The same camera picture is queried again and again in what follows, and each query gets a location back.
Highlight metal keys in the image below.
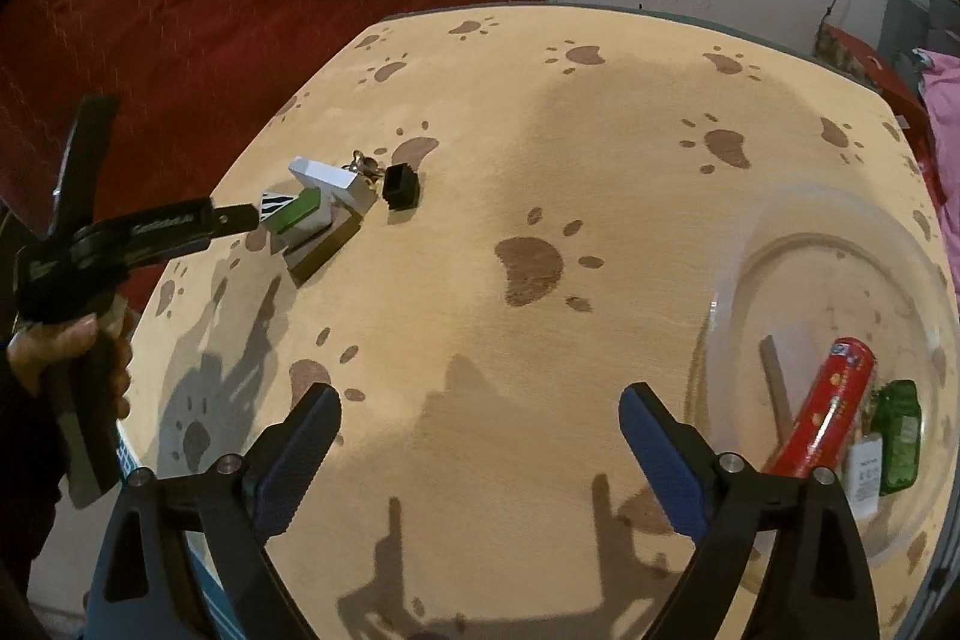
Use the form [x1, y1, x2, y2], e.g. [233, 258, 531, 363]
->
[343, 150, 386, 182]

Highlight white rectangular box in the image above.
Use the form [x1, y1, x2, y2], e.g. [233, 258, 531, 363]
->
[288, 157, 377, 220]

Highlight grey cabinet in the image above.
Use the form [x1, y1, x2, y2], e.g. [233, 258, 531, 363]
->
[880, 0, 960, 65]

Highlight person's left forearm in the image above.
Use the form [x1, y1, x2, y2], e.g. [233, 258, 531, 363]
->
[0, 351, 70, 618]

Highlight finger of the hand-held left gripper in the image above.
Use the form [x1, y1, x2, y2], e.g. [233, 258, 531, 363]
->
[46, 95, 122, 236]
[210, 201, 262, 238]

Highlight green packet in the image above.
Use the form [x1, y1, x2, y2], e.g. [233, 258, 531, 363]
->
[873, 379, 923, 496]

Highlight zebra striped small box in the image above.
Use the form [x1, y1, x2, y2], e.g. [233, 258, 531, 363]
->
[256, 187, 299, 230]

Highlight black small cube box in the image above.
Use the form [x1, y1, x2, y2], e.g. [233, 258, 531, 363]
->
[382, 161, 422, 212]

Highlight olive flat box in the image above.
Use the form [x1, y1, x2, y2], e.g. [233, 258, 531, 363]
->
[288, 211, 366, 289]

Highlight person's left hand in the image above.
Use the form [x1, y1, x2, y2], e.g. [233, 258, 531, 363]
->
[6, 316, 134, 422]

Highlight red cylindrical can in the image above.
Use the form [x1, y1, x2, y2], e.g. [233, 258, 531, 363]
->
[760, 337, 878, 481]

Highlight red patterned box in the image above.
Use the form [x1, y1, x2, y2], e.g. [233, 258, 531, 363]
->
[813, 25, 932, 125]

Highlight pink cloth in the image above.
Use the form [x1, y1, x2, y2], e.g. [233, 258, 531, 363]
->
[909, 47, 960, 270]

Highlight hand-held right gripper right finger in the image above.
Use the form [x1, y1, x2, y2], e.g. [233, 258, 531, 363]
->
[619, 383, 882, 640]

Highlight clear plastic bowl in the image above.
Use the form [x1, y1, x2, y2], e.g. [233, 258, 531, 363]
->
[684, 181, 960, 585]

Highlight green small box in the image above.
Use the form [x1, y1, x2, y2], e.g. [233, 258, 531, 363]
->
[266, 188, 332, 235]

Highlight paw print table mat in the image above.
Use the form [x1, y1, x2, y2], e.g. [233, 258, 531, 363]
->
[112, 2, 960, 640]

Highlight white label tag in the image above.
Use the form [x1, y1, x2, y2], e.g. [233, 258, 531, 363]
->
[846, 436, 887, 522]

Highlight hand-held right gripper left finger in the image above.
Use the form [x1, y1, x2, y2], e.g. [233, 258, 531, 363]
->
[86, 383, 342, 640]

